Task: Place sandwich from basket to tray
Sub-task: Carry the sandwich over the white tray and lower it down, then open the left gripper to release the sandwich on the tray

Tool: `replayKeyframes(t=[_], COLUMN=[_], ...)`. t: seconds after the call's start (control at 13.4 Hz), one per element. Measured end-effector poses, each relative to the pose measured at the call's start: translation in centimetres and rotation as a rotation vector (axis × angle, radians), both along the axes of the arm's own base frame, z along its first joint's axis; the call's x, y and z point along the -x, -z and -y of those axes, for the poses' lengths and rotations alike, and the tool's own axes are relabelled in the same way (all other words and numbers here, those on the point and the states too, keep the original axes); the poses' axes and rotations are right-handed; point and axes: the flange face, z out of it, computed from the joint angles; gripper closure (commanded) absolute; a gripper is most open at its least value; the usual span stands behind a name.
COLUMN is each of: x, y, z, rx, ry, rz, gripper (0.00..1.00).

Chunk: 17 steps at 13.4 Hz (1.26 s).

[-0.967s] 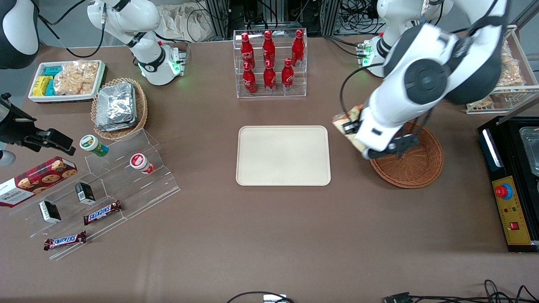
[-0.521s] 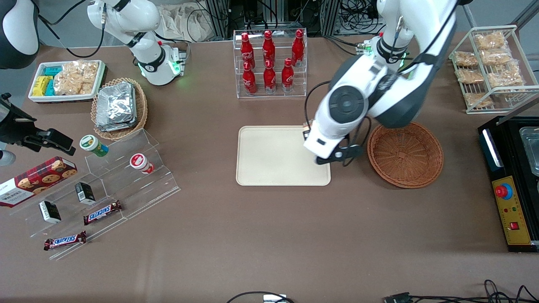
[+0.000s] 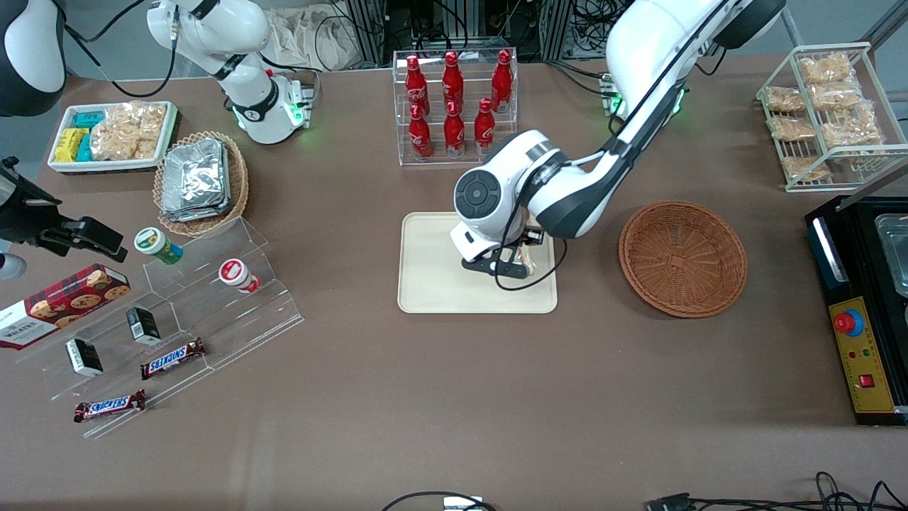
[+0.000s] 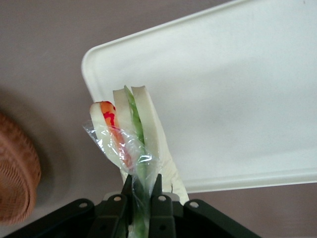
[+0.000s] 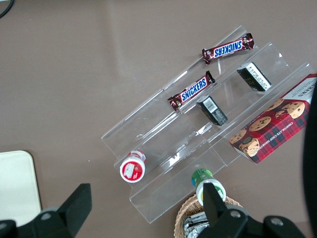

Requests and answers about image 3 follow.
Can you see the oval wicker basket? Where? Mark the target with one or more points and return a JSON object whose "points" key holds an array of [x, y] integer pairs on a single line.
{"points": [[237, 184]]}

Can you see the aluminium frame post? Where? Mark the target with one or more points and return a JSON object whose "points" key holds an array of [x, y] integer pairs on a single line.
{"points": [[367, 32], [557, 28]]}

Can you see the brown Snickers bar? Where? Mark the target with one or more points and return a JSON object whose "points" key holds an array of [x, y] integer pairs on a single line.
{"points": [[172, 358], [110, 406]]}

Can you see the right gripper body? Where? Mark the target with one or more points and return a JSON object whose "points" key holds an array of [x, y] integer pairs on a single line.
{"points": [[27, 216]]}

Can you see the clear bag of crackers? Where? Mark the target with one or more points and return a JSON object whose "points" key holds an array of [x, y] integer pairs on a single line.
{"points": [[128, 131]]}

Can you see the silver foil packs stack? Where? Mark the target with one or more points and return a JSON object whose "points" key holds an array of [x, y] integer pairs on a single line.
{"points": [[195, 181]]}

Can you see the beige cloth bag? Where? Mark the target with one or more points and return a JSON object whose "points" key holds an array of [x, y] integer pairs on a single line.
{"points": [[312, 39]]}

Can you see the round brown wicker basket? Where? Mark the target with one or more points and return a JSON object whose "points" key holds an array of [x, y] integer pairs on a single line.
{"points": [[682, 259]]}

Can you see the clear acrylic bottle rack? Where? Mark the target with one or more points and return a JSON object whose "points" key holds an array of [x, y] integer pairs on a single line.
{"points": [[468, 160]]}

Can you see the clear acrylic stepped stand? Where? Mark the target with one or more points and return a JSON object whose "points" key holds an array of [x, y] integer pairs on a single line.
{"points": [[234, 333]]}

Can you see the red lidded cup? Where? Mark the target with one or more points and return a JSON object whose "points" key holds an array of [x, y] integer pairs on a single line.
{"points": [[237, 275]]}

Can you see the triangle sandwich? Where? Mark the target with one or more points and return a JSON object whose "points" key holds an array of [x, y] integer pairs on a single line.
{"points": [[526, 257]]}

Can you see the clear bag of snacks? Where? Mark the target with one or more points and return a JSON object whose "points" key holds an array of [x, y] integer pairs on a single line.
{"points": [[805, 167], [837, 95], [824, 69], [785, 99], [851, 131], [792, 128]]}

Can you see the teal snack packet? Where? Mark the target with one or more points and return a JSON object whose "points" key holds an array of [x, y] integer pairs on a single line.
{"points": [[84, 147], [90, 119]]}

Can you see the red tartan cookie box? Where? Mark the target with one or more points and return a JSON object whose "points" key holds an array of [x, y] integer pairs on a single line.
{"points": [[60, 305]]}

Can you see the green lidded cup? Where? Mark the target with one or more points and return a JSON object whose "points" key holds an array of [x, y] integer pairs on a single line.
{"points": [[157, 245]]}

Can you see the small black box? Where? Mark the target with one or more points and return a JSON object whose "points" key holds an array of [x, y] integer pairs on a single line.
{"points": [[144, 326], [84, 357]]}

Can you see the beige plastic tray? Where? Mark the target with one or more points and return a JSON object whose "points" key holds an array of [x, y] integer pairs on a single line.
{"points": [[433, 277]]}

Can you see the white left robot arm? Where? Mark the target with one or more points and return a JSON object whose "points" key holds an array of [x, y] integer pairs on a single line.
{"points": [[652, 42]]}

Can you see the yellow snack packets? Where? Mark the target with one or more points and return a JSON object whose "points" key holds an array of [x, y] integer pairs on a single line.
{"points": [[69, 145]]}

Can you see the white rectangular snack tray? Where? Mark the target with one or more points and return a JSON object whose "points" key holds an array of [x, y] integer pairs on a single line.
{"points": [[113, 165]]}

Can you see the grey metal bar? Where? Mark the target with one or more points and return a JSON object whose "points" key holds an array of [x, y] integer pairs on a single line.
{"points": [[879, 184]]}

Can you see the small white device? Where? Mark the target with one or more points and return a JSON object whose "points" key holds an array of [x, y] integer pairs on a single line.
{"points": [[464, 504]]}

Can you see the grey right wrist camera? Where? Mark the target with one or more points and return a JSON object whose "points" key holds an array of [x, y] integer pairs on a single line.
{"points": [[8, 266]]}

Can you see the red cola bottle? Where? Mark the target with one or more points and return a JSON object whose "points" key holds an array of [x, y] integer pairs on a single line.
{"points": [[454, 131], [420, 135], [452, 81], [502, 79], [416, 85], [484, 128]]}

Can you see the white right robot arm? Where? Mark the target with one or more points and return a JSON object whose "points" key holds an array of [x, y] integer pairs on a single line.
{"points": [[241, 35]]}

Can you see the steel pan in machine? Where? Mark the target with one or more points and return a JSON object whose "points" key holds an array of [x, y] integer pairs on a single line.
{"points": [[895, 248]]}

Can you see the black machine with yellow panel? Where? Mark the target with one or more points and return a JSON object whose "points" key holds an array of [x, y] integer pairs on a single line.
{"points": [[862, 369]]}

